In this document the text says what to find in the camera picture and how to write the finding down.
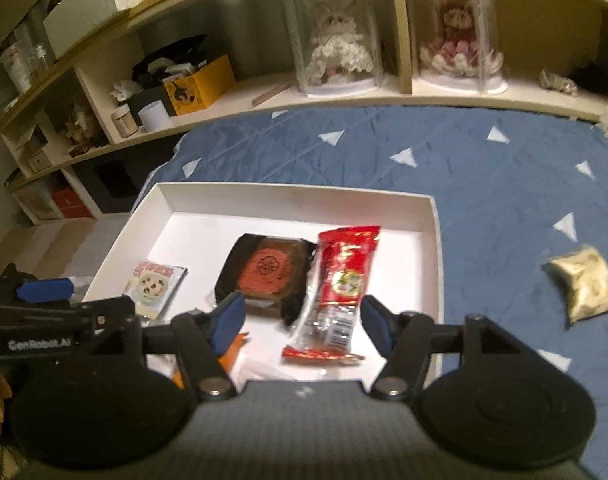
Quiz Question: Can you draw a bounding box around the black bag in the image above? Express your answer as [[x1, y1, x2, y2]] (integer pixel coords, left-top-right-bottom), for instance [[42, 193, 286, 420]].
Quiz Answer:
[[131, 35, 210, 86]]

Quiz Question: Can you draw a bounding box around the white cardboard box tray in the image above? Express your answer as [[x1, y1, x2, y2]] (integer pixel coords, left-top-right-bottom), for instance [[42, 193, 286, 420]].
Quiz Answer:
[[81, 181, 445, 391]]

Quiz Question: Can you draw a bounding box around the clear plastic container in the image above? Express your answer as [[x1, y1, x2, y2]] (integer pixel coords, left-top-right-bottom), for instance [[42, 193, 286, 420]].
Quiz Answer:
[[0, 40, 35, 93]]

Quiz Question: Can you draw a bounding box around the red box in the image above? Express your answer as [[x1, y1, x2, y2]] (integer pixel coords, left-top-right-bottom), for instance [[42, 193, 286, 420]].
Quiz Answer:
[[50, 187, 94, 220]]

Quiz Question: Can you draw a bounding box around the clear storage bin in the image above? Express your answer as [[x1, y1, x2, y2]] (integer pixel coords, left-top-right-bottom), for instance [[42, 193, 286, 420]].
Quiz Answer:
[[6, 170, 60, 223]]

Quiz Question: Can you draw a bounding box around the small white figurine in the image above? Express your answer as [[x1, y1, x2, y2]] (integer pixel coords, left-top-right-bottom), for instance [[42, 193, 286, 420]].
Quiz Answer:
[[109, 80, 137, 103]]

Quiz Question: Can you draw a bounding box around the white doll in clear dome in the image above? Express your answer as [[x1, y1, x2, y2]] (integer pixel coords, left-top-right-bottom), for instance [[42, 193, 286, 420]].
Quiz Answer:
[[284, 0, 385, 98]]

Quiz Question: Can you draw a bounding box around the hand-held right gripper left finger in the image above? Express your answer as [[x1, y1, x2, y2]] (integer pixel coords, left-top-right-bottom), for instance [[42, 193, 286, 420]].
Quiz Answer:
[[134, 291, 247, 402]]

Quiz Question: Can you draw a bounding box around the cream cardboard box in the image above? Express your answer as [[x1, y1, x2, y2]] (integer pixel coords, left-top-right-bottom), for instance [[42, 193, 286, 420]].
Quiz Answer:
[[43, 0, 135, 58]]

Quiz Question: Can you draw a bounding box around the wooden stick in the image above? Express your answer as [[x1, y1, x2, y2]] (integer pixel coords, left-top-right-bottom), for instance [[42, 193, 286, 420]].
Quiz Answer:
[[251, 81, 291, 107]]

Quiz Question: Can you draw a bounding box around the wooden shelf unit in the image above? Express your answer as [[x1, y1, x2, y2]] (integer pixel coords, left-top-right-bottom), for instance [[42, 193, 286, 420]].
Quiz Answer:
[[0, 0, 608, 226]]

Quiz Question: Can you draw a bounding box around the brown ornament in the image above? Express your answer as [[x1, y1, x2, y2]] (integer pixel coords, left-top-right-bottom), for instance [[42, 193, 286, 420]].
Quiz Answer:
[[64, 102, 107, 156]]

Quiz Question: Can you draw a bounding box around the small lidded jar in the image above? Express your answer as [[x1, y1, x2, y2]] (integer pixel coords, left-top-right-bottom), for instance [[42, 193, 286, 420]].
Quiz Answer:
[[110, 105, 139, 138]]

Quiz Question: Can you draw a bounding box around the black box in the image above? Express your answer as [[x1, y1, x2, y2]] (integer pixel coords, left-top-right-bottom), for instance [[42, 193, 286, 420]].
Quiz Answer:
[[129, 85, 177, 118]]

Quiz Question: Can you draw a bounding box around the large orange snack packet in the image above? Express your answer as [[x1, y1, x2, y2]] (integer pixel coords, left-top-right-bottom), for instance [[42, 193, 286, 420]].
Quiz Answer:
[[171, 332, 251, 391]]

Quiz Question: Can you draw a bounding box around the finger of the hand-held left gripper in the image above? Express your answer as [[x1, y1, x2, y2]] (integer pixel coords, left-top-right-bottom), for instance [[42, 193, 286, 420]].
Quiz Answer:
[[0, 296, 137, 335], [0, 267, 76, 307]]

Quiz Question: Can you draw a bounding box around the red snack packet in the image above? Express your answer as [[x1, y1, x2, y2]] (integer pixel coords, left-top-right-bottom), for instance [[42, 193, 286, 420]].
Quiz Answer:
[[282, 226, 381, 363]]

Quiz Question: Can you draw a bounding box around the gold snack packet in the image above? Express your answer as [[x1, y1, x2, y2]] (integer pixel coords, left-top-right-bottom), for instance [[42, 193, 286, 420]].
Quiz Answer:
[[541, 244, 608, 325]]

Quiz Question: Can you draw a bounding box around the pink doll in clear dome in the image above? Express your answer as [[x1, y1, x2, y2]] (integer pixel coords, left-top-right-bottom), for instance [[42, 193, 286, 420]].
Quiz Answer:
[[409, 0, 510, 96]]

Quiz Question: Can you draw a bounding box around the seashell ornament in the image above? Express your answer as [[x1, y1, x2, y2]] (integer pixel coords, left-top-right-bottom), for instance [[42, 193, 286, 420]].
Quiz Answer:
[[538, 67, 580, 97]]

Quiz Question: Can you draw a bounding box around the cookie-print snack packet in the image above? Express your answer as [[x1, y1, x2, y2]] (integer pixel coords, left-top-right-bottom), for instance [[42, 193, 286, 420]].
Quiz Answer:
[[121, 258, 188, 320]]

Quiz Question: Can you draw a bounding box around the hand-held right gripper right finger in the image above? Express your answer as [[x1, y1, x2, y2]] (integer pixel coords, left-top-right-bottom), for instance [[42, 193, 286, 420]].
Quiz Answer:
[[359, 294, 544, 402]]

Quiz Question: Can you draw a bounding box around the yellow printed box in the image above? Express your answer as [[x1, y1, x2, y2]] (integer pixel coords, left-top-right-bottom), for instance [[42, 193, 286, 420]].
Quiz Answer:
[[163, 54, 236, 117]]

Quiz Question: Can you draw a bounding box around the dark brown pastry packet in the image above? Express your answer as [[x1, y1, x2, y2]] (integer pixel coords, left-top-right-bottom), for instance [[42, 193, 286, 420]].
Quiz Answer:
[[214, 232, 317, 331]]

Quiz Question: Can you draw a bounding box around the white cup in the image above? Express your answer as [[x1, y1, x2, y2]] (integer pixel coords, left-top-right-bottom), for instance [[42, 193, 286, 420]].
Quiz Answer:
[[138, 101, 173, 131]]

